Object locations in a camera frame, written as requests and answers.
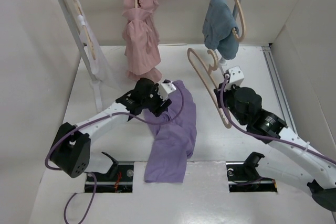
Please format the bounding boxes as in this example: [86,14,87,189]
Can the beige plastic hanger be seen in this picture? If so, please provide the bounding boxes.
[187,48,232,129]

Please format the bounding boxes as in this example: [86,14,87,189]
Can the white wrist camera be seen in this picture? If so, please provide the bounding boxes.
[158,81,176,101]
[225,66,244,87]

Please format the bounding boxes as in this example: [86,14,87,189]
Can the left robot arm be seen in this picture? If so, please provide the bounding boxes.
[45,78,176,180]

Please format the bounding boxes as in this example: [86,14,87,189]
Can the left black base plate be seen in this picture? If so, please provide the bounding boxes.
[95,162,134,194]

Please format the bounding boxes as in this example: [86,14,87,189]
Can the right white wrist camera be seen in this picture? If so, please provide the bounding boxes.
[225,66,244,87]

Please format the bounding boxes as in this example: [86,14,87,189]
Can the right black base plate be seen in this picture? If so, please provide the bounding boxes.
[226,162,278,193]

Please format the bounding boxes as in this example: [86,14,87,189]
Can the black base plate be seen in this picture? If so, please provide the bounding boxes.
[95,162,134,194]
[226,162,278,193]

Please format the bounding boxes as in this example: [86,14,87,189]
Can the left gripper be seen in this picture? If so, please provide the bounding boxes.
[142,84,170,116]

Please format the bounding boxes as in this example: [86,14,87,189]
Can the pink ruffled dress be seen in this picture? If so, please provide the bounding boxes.
[122,0,162,82]

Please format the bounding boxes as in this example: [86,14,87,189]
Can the blue denim shirt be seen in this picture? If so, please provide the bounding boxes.
[202,0,239,60]

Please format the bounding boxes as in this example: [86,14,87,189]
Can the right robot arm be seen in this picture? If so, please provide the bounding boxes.
[214,82,335,212]

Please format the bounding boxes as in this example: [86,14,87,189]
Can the aluminium rail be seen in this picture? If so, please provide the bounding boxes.
[261,46,297,133]

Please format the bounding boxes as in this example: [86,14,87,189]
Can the purple t shirt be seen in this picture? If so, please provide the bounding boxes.
[143,80,197,183]

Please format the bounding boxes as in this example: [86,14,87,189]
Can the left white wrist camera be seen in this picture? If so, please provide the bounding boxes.
[158,81,176,101]

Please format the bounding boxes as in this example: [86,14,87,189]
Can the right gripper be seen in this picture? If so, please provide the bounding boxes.
[214,80,246,125]

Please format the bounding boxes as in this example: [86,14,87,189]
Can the white sheer garment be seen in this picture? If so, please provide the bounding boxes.
[77,9,118,89]

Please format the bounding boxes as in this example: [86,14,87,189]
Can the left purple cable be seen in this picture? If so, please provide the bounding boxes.
[45,87,184,223]

